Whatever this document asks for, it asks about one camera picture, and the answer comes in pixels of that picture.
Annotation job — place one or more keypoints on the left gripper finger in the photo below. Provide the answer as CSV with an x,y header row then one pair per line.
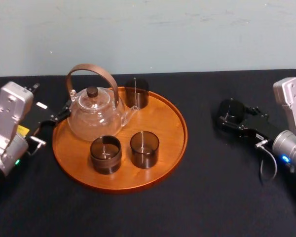
x,y
33,87
62,112

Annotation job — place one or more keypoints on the dark smoked glass cup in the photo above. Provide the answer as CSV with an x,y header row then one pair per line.
x,y
144,159
138,98
105,166
233,108

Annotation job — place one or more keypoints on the round brown wooden tray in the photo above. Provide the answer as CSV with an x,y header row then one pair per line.
x,y
165,148

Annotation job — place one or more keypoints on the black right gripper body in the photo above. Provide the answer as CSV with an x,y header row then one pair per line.
x,y
260,128

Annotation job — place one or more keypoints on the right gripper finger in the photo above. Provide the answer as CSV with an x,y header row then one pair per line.
x,y
228,124
255,109

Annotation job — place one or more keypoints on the glass teapot lid brown knob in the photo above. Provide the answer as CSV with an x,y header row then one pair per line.
x,y
91,91

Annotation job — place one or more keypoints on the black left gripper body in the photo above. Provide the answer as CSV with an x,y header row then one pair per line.
x,y
38,114

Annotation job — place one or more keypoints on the black table cloth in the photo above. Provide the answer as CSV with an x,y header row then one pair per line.
x,y
207,202

